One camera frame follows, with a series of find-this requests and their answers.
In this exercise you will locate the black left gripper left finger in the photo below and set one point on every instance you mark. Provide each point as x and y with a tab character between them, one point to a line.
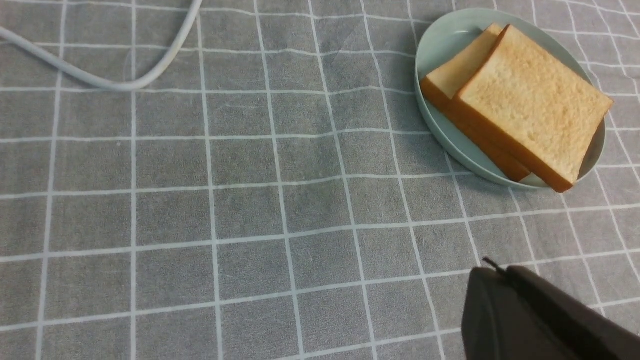
499	324

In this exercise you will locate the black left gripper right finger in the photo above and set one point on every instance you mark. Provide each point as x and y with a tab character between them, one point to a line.
586	333

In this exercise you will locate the toast slice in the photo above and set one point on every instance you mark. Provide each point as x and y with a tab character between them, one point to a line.
536	108
447	88

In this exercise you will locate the light green round plate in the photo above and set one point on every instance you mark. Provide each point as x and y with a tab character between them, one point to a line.
449	35

